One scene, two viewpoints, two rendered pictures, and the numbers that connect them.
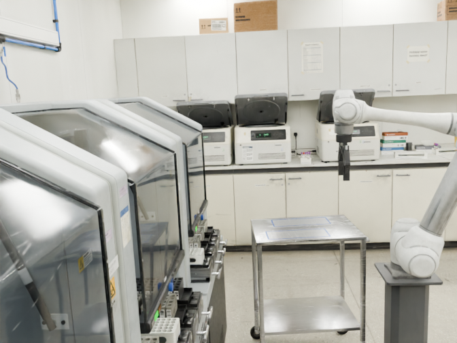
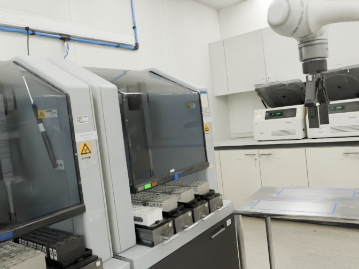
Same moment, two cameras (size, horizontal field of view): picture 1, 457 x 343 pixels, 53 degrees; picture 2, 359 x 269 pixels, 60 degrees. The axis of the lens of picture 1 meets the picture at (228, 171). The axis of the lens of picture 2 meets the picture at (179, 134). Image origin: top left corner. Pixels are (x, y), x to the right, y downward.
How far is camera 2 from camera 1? 1.34 m
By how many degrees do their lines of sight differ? 34
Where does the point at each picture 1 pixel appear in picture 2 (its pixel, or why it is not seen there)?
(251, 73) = not seen: hidden behind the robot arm
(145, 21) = (237, 25)
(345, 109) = (273, 10)
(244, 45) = not seen: hidden behind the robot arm
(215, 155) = (287, 129)
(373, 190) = not seen: outside the picture
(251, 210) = (326, 184)
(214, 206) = (288, 177)
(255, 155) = (327, 128)
